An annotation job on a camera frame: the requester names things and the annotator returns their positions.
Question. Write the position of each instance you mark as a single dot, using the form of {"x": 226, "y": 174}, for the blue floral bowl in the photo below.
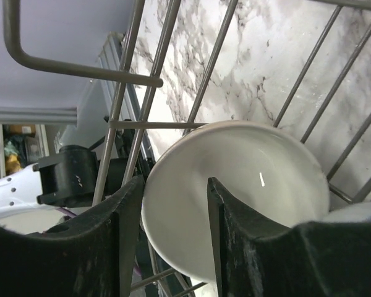
{"x": 354, "y": 213}

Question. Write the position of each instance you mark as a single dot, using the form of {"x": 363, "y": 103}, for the beige patterned bowl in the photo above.
{"x": 262, "y": 166}

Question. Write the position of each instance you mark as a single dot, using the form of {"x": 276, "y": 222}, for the grey wire dish rack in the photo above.
{"x": 11, "y": 31}

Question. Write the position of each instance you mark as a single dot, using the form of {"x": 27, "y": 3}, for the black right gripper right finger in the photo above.
{"x": 256, "y": 256}

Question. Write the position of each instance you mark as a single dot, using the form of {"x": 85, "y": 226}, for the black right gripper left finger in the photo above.
{"x": 89, "y": 255}

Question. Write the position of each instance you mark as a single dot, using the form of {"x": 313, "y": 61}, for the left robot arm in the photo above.
{"x": 64, "y": 180}

